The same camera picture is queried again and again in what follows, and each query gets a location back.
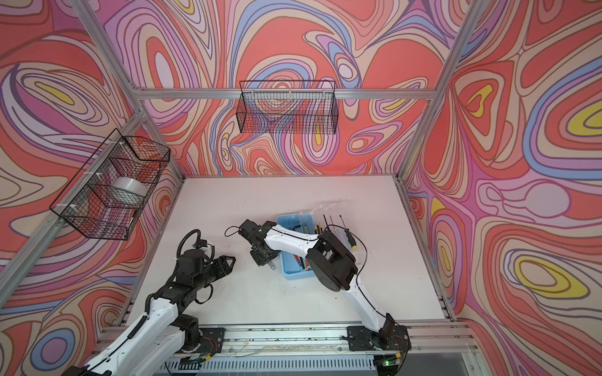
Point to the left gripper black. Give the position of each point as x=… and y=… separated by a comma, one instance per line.
x=221, y=266

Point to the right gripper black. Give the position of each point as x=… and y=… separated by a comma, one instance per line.
x=260, y=261

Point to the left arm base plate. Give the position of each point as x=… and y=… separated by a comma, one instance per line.
x=207, y=341

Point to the grey tape roll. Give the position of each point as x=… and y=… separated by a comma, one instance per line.
x=128, y=191

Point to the aluminium front rail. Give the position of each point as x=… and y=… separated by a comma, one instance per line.
x=423, y=348

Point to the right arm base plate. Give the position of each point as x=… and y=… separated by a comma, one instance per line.
x=396, y=339

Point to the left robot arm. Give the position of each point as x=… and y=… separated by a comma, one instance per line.
x=164, y=328

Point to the wire basket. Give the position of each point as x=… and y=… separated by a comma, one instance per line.
x=124, y=172
x=288, y=107

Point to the rear wire basket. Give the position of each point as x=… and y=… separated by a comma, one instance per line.
x=288, y=107

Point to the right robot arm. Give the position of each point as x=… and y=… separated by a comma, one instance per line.
x=335, y=267

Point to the left wire basket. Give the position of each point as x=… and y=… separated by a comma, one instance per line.
x=124, y=172

